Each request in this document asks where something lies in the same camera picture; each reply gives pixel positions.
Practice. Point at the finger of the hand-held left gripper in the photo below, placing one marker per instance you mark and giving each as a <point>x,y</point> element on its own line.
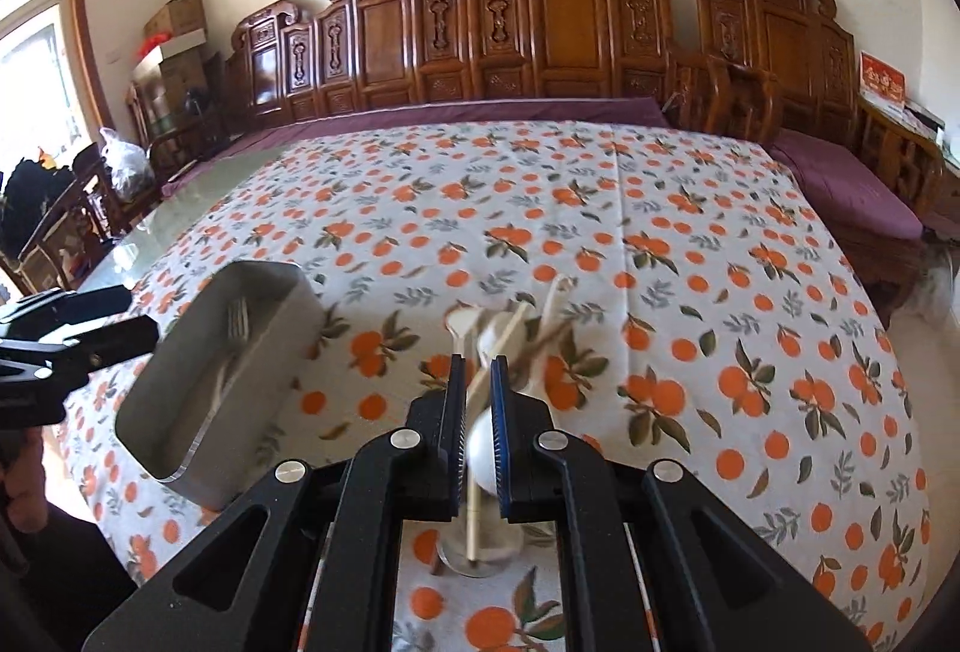
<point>112,341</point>
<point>90,307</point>

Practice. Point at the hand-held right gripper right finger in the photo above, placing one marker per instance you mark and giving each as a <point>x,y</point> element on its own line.
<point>501,449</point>

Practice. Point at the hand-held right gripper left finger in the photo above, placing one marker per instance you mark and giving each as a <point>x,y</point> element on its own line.
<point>456,434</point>

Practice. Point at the white spoon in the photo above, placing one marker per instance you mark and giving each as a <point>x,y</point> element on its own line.
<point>481,453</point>

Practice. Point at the grey rectangular tray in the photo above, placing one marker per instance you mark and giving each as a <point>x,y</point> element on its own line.
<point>180,412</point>

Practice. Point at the metal fork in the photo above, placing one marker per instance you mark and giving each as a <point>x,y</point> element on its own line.
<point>238,322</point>

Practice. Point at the white ladle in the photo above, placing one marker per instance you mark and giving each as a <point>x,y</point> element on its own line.
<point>551,303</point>

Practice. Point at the person's left hand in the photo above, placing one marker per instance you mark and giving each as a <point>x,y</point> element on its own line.
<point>22,479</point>

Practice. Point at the dark wooden chair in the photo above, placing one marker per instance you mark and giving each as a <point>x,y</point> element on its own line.
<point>67,224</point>

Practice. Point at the black bag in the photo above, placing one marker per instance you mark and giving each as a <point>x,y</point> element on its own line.
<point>34,195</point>

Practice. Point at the clear plastic bag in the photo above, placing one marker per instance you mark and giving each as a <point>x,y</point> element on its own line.
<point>127,165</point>

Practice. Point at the large cardboard box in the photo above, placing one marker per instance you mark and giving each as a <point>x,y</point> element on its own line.
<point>181,78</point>

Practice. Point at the orange print tablecloth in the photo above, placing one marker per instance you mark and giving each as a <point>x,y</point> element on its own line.
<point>675,247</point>

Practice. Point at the white and red box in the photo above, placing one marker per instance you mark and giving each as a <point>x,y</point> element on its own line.
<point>169,48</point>

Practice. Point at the brown cardboard box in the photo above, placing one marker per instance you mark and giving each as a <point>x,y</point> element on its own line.
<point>176,15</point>

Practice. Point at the long purple bench cushion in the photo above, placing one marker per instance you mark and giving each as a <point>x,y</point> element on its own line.
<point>450,114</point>

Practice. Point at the long carved wooden bench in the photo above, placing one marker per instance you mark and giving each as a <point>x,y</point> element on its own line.
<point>562,22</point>

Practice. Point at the purple sofa cushion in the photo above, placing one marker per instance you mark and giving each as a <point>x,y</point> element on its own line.
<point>847,187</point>

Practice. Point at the translucent plastic bag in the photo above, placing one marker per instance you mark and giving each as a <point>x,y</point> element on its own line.
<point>941,284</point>

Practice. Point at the wooden side table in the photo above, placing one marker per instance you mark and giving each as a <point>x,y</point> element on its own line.
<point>900,157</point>

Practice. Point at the carved wooden sofa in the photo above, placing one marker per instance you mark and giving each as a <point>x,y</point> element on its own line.
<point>780,37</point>

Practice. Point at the red gift box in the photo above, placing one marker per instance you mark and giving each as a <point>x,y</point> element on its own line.
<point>883,78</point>

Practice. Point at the wooden window frame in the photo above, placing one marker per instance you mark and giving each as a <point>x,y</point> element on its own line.
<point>84,22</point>

